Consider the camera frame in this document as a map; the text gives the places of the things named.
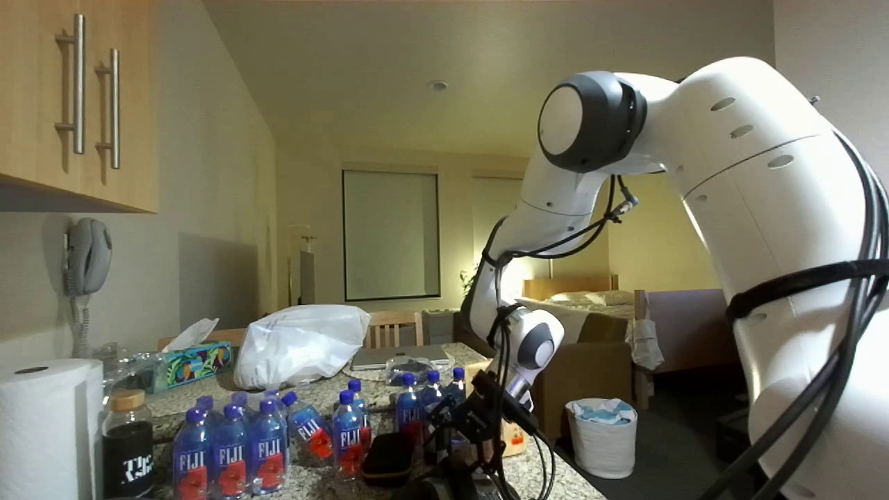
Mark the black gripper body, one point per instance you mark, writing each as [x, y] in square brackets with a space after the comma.
[487, 417]

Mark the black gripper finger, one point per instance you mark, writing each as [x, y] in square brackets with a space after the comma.
[444, 446]
[497, 475]

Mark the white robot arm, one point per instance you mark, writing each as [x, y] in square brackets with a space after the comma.
[769, 185]

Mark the Fiji water bottle blue cap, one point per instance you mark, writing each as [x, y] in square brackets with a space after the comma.
[365, 417]
[409, 404]
[203, 404]
[190, 462]
[241, 400]
[458, 382]
[433, 387]
[228, 460]
[310, 432]
[348, 433]
[267, 454]

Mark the black zip pouch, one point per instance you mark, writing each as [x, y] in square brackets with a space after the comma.
[390, 460]

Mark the brown sofa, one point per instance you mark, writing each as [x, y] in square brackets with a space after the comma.
[585, 369]

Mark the white trash bin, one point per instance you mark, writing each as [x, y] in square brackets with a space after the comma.
[601, 446]

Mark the wooden dining chair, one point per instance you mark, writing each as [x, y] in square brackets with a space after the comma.
[397, 332]

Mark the bed with wooden headboard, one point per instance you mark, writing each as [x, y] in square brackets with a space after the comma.
[585, 296]

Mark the white plastic bag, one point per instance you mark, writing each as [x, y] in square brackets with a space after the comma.
[301, 343]

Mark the white hanging bag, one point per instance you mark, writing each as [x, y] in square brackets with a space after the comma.
[647, 337]

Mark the dark framed window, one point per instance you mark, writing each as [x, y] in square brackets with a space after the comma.
[390, 236]

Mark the slim floor lamp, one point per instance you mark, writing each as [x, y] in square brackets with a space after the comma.
[308, 272]

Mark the colourful tissue box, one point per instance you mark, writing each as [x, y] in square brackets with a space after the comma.
[190, 361]

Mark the glass jar black label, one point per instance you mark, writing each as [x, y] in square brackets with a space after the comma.
[130, 454]

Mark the white paper towel roll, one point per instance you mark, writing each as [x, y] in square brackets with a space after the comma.
[45, 433]

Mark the grey wall phone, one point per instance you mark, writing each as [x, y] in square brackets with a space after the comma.
[88, 253]

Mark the wooden wall cabinet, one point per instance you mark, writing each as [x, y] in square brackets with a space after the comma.
[56, 100]

